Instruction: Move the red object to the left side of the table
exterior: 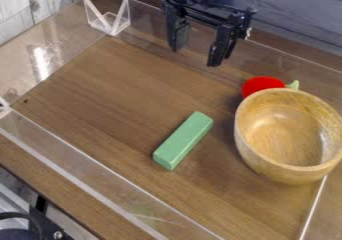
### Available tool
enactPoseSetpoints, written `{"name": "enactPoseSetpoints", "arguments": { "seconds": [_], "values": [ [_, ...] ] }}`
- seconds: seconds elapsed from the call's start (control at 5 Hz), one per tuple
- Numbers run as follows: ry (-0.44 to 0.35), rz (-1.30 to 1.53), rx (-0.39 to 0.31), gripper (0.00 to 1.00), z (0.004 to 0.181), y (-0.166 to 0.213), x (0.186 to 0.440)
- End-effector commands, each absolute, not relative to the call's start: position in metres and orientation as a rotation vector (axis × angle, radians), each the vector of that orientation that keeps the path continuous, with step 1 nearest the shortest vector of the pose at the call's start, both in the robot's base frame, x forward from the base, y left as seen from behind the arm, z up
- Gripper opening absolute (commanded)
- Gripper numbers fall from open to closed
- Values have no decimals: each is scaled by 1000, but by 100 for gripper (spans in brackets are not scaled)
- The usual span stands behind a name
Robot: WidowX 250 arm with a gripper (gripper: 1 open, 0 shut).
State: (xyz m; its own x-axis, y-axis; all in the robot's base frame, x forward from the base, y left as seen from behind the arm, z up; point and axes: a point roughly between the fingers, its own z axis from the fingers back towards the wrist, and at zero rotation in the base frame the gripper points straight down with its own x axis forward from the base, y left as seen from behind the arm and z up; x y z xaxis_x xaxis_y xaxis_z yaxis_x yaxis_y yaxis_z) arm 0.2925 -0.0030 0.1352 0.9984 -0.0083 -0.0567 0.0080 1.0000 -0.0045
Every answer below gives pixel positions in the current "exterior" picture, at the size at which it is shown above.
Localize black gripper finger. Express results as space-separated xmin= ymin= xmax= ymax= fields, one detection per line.
xmin=207 ymin=25 xmax=236 ymax=67
xmin=165 ymin=4 xmax=189 ymax=52

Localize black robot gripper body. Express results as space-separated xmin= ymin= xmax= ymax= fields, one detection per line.
xmin=163 ymin=0 xmax=256 ymax=39

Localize red plush toy green leaf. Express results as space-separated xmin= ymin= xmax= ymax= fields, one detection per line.
xmin=241 ymin=76 xmax=300 ymax=98

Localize wooden bowl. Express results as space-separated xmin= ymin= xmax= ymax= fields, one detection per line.
xmin=233 ymin=88 xmax=342 ymax=185

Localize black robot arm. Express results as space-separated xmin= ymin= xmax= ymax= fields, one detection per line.
xmin=163 ymin=0 xmax=256 ymax=67

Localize green rectangular block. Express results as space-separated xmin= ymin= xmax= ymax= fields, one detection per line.
xmin=152 ymin=111 xmax=213 ymax=171

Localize clear acrylic corner bracket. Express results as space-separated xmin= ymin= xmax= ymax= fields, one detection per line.
xmin=82 ymin=0 xmax=131 ymax=36

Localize clear acrylic enclosure wall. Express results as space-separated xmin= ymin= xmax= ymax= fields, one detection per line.
xmin=0 ymin=0 xmax=342 ymax=240

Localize black clamp with cable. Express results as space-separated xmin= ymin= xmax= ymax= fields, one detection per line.
xmin=0 ymin=206 xmax=76 ymax=240

